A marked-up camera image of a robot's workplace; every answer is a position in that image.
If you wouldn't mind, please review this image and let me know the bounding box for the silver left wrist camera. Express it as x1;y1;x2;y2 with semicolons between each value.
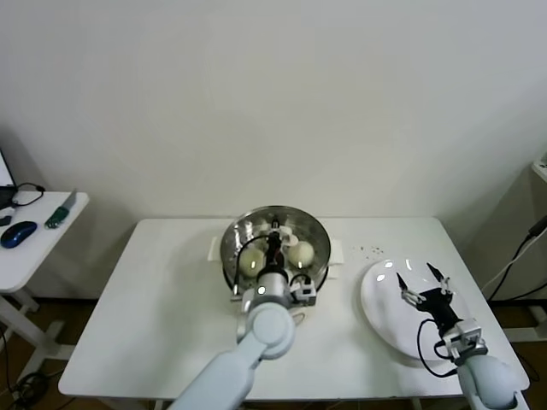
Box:
290;275;321;308

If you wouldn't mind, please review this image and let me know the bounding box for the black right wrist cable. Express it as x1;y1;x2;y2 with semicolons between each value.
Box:
416;318;461;378

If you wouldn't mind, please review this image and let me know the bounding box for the white side table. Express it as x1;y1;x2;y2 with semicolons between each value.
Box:
0;190;91;377

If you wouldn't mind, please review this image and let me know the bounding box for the large white plate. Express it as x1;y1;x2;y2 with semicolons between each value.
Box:
360;258;471;369

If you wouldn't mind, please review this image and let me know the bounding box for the blue computer mouse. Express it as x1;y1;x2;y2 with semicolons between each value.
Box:
0;220;38;249

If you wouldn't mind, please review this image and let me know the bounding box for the white shelf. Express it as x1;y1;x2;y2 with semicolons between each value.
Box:
531;153;547;185

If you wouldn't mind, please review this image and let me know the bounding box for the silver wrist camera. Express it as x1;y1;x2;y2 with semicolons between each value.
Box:
290;275;321;308
442;318;488;360

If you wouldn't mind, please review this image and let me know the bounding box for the dark laptop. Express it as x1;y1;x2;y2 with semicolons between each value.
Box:
0;144;21;211

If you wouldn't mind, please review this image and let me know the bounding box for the white furniture foot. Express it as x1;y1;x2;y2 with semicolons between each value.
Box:
497;305;547;345

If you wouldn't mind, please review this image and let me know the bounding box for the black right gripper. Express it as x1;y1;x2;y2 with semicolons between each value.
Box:
396;261;462;333

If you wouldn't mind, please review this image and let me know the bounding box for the black looped desk cable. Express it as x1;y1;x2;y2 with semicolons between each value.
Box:
11;182;46;209

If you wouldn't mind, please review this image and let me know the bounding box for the white steamed baozi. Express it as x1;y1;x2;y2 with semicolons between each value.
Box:
288;241;316;269
238;249;266;277

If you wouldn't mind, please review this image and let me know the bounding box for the green handled knife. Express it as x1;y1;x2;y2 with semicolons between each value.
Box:
44;190;79;229

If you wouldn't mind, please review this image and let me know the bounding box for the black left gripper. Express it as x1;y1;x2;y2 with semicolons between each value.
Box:
264;215;286;274

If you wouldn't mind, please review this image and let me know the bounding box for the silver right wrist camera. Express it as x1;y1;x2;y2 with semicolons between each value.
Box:
442;318;488;360

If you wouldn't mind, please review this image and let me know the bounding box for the white power cable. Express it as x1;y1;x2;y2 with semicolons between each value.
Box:
481;238;535;292

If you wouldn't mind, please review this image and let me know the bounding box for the perforated steel steamer basket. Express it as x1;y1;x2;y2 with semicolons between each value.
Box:
207;205;346;300

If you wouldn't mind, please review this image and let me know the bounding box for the black power cable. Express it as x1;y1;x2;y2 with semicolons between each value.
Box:
486;215;547;302

